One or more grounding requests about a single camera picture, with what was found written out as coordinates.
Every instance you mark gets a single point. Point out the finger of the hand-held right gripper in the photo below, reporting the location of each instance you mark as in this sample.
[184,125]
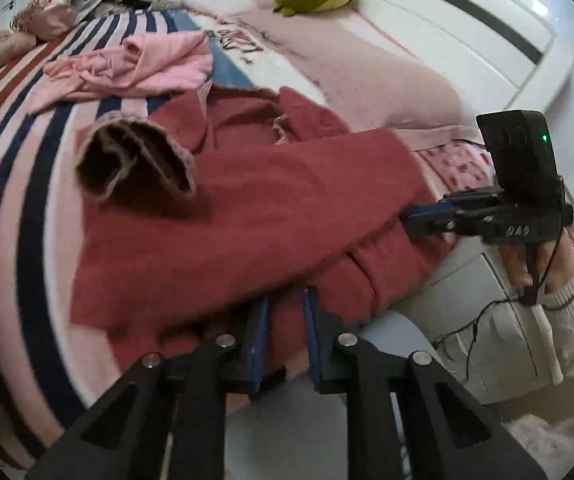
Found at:
[427,222]
[472,199]

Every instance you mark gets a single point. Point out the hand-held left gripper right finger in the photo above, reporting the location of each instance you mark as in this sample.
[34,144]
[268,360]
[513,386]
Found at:
[314,340]

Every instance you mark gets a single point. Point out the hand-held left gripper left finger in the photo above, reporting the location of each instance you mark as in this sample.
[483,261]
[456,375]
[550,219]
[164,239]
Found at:
[258,350]

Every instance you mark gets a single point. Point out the red garment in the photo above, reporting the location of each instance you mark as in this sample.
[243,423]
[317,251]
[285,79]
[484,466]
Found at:
[267,200]

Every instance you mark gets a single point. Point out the person's right hand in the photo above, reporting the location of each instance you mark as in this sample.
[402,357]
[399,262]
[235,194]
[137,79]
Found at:
[514,265]

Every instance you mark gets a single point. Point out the pink printed sheet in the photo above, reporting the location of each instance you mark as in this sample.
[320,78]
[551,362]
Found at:
[452,165]

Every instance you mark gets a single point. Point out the pale blue smooth object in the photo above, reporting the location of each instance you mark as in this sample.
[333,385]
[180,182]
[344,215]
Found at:
[292,435]

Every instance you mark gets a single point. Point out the white bedside cabinet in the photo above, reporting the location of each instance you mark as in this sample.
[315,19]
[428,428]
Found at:
[482,340]

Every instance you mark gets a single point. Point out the white headboard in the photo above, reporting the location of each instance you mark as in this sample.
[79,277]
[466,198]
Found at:
[467,35]

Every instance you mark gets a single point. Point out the beige pink pillow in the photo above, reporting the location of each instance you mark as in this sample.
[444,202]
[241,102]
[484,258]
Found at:
[367,70]

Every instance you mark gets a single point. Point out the white fluffy rug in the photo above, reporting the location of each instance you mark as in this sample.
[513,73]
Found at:
[557,440]

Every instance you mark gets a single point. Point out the striped bedsheet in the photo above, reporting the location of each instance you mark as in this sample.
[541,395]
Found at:
[22,240]

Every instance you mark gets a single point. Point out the pink garment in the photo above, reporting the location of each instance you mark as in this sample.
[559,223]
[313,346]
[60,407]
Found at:
[167,65]

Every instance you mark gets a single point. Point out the white fluffy pillow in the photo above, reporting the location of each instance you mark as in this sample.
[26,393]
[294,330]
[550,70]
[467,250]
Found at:
[217,2]

